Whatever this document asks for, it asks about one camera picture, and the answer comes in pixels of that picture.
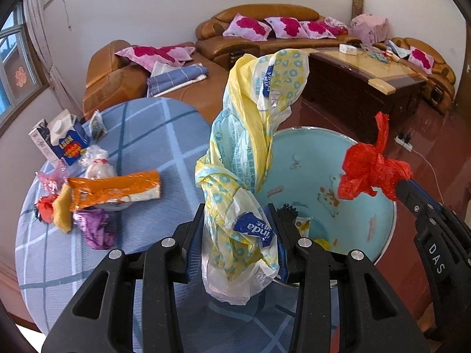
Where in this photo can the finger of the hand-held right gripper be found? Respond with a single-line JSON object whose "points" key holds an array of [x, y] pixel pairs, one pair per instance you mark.
{"points": [[406, 195], [432, 200]]}

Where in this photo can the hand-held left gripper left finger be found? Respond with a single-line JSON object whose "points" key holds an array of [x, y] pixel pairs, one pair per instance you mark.
{"points": [[184, 250]]}

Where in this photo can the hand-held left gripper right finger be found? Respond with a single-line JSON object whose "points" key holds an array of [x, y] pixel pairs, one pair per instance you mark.
{"points": [[285, 261]]}

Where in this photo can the black mesh scrubber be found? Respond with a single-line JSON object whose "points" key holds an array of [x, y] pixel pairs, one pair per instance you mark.
{"points": [[289, 213]]}

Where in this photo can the red plastic bag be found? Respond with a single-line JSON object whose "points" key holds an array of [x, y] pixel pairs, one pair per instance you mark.
{"points": [[364, 171]]}

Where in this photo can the teal trash bin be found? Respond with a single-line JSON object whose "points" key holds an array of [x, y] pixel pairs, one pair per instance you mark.
{"points": [[331, 158]]}

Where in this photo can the purple snack wrapper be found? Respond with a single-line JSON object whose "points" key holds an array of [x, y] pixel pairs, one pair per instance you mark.
{"points": [[97, 228]]}

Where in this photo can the orange snack wrapper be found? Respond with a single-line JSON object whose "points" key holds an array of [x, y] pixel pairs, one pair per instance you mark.
{"points": [[110, 187]]}

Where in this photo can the yellow plastic bag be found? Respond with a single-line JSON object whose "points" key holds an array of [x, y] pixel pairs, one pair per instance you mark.
{"points": [[239, 161]]}

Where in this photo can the clear plastic bag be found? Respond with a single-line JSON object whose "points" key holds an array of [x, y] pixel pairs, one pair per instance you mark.
{"points": [[97, 167]]}

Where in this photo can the red orange wrapper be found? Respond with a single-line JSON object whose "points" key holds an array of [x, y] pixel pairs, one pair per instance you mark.
{"points": [[46, 207]]}

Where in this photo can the pink plastic bag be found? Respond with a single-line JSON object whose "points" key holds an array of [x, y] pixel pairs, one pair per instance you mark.
{"points": [[53, 180]]}

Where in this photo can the white power strip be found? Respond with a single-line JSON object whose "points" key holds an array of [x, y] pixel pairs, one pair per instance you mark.
{"points": [[403, 142]]}

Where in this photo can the blue plaid tablecloth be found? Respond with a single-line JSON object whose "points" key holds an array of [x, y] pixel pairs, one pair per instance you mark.
{"points": [[154, 147]]}

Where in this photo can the dark wooden coffee table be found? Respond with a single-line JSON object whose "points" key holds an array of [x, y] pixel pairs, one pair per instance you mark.
{"points": [[349, 92]]}

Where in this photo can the brown leather armchair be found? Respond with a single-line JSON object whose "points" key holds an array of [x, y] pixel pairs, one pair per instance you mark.
{"points": [[438, 77]]}

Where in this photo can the light blue clothes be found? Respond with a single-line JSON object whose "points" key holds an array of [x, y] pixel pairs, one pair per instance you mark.
{"points": [[397, 47]]}

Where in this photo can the small dark snack packet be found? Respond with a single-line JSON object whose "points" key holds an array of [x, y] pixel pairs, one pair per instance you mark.
{"points": [[97, 128]]}

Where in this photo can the blue white milk carton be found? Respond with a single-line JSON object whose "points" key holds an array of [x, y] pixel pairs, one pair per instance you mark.
{"points": [[70, 147]]}

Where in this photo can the white tissue box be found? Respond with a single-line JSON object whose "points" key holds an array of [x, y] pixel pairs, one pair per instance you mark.
{"points": [[347, 49]]}

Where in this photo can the pink cloth cover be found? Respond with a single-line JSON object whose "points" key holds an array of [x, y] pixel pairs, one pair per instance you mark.
{"points": [[369, 27]]}

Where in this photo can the folded blue plaid cloth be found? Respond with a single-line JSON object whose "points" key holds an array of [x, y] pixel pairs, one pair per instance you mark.
{"points": [[176, 77]]}

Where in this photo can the white black carton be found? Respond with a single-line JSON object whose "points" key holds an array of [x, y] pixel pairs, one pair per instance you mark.
{"points": [[40, 139]]}

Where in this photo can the folded white cloth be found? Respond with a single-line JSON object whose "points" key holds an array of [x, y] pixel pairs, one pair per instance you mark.
{"points": [[162, 69]]}

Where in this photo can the pink floral blanket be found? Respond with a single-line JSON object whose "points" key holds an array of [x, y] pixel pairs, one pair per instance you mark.
{"points": [[336, 25]]}

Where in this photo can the brown leather chaise sofa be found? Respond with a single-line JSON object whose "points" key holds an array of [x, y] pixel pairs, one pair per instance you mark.
{"points": [[110, 81]]}

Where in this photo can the rolled bamboo mat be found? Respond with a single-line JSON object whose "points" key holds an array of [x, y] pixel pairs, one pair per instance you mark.
{"points": [[358, 5]]}

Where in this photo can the large pink floral pillow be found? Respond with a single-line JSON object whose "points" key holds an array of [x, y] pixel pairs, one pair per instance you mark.
{"points": [[147, 53]]}

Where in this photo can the long brown leather sofa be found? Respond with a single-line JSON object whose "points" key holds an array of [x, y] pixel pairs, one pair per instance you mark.
{"points": [[257, 11]]}

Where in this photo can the pink window decal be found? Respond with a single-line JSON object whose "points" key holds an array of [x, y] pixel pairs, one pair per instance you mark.
{"points": [[21, 77]]}

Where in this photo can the pink curtain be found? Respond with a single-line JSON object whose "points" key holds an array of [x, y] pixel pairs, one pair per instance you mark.
{"points": [[48, 44]]}

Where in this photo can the window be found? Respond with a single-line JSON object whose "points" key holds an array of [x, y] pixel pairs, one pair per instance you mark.
{"points": [[14, 62]]}

